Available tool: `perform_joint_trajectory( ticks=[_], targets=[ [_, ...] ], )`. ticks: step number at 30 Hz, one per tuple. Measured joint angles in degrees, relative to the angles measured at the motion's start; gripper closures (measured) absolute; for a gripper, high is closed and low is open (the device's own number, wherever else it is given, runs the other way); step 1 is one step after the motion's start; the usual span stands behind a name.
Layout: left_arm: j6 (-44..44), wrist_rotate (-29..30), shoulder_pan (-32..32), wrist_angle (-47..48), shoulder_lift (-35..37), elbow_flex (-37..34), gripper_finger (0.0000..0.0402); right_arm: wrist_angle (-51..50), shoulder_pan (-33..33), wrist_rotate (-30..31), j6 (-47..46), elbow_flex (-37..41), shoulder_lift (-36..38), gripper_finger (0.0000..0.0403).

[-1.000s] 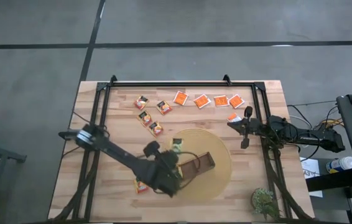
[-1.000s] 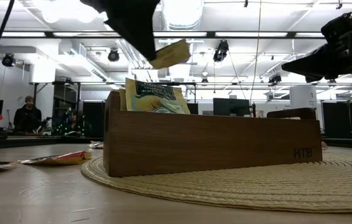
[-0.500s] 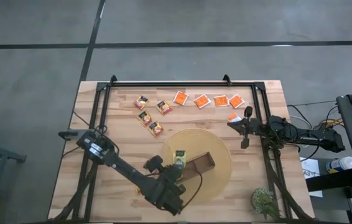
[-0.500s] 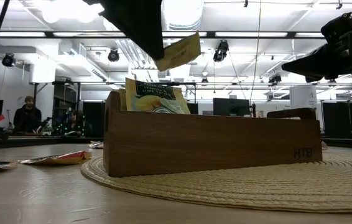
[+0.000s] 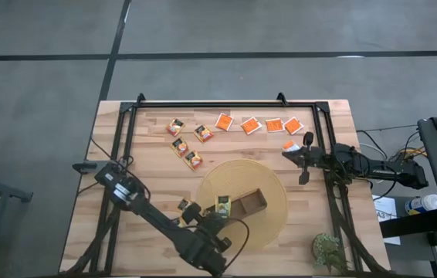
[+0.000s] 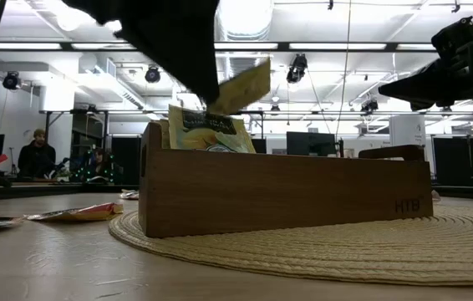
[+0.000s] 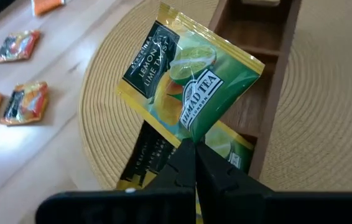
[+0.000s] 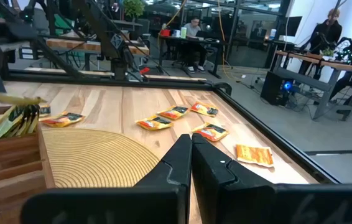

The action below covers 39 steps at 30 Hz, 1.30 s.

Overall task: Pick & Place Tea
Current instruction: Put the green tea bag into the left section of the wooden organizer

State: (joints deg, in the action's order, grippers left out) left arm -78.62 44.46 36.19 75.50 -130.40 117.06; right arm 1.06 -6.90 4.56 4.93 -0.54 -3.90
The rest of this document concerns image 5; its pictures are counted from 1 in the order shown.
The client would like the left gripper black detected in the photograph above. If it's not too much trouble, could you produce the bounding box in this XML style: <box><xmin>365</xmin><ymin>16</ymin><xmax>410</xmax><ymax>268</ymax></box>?
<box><xmin>181</xmin><ymin>202</ymin><xmax>233</xmax><ymax>253</ymax></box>

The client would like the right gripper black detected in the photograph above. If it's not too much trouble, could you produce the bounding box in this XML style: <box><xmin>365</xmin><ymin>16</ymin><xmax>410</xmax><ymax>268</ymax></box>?
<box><xmin>282</xmin><ymin>131</ymin><xmax>324</xmax><ymax>186</ymax></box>

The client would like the orange and white tea packet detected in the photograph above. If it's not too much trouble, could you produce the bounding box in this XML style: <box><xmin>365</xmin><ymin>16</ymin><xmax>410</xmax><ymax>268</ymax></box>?
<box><xmin>281</xmin><ymin>139</ymin><xmax>301</xmax><ymax>153</ymax></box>

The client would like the green and black tea packet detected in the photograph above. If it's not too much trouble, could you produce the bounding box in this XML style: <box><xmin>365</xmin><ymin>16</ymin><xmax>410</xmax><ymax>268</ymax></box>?
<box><xmin>215</xmin><ymin>195</ymin><xmax>232</xmax><ymax>217</ymax></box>

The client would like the wooden tea caddy with handles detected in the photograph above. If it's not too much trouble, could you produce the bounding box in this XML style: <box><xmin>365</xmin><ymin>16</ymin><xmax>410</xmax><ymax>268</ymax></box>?
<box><xmin>215</xmin><ymin>188</ymin><xmax>269</xmax><ymax>219</ymax></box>

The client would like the plain orange tea packet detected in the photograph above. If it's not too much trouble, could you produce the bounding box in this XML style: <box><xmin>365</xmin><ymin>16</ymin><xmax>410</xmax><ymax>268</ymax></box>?
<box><xmin>283</xmin><ymin>116</ymin><xmax>305</xmax><ymax>136</ymax></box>
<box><xmin>265</xmin><ymin>117</ymin><xmax>286</xmax><ymax>134</ymax></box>
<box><xmin>239</xmin><ymin>116</ymin><xmax>263</xmax><ymax>136</ymax></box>
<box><xmin>214</xmin><ymin>112</ymin><xmax>235</xmax><ymax>132</ymax></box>

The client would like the round woven straw placemat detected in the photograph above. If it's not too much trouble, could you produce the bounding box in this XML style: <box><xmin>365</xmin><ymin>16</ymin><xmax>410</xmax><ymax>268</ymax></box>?
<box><xmin>196</xmin><ymin>158</ymin><xmax>290</xmax><ymax>252</ymax></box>

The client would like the potted green table plant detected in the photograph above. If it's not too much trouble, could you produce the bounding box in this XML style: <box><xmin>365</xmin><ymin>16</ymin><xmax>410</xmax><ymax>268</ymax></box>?
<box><xmin>310</xmin><ymin>232</ymin><xmax>350</xmax><ymax>276</ymax></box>

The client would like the white paper sheet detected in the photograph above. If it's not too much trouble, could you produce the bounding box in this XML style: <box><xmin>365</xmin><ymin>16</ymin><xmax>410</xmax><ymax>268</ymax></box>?
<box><xmin>371</xmin><ymin>195</ymin><xmax>402</xmax><ymax>246</ymax></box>

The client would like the black shelf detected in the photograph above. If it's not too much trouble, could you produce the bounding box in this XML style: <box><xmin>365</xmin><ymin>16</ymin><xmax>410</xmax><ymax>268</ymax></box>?
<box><xmin>378</xmin><ymin>208</ymin><xmax>437</xmax><ymax>239</ymax></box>

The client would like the white blue labelled bottle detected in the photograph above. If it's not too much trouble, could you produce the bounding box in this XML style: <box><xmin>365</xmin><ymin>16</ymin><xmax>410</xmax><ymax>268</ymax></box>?
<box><xmin>404</xmin><ymin>193</ymin><xmax>437</xmax><ymax>216</ymax></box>

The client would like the black looped gripper cable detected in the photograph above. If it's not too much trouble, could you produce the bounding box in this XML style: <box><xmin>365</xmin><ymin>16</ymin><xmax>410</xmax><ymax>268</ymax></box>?
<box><xmin>218</xmin><ymin>217</ymin><xmax>251</xmax><ymax>271</ymax></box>

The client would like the black aluminium table frame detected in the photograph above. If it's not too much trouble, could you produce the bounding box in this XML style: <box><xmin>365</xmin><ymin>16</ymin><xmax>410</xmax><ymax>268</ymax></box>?
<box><xmin>69</xmin><ymin>91</ymin><xmax>388</xmax><ymax>277</ymax></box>

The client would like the black power cable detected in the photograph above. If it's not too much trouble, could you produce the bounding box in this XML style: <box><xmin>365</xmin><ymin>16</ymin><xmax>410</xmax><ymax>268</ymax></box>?
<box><xmin>355</xmin><ymin>123</ymin><xmax>420</xmax><ymax>134</ymax></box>

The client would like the yellow cable bundle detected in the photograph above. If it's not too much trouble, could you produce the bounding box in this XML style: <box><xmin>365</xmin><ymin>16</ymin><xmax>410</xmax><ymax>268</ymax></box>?
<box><xmin>390</xmin><ymin>145</ymin><xmax>428</xmax><ymax>162</ymax></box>

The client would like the black side bracket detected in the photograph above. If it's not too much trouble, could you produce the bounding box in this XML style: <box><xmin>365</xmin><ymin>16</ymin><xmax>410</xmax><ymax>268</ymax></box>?
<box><xmin>72</xmin><ymin>161</ymin><xmax>100</xmax><ymax>174</ymax></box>

